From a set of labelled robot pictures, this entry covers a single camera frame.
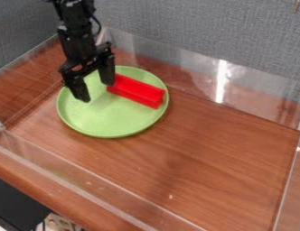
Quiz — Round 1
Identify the clear acrylic enclosure wall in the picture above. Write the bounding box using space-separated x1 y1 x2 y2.
0 29 300 231

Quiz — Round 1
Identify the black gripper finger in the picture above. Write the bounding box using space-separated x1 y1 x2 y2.
98 55 116 86
66 76 92 103

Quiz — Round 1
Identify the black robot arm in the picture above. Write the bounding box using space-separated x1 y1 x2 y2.
46 0 116 102

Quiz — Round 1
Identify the red plastic block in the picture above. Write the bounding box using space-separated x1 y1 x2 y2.
106 74 166 109

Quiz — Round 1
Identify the clear acrylic corner bracket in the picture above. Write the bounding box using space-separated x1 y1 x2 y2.
96 28 110 45

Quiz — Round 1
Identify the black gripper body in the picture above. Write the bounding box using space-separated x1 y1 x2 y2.
57 26 117 88

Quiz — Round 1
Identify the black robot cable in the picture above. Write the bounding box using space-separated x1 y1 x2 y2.
92 14 105 37

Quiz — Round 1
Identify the white power strip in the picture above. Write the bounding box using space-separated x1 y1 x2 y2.
45 213 84 231

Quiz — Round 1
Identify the green round plate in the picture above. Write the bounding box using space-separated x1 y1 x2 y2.
57 65 169 138

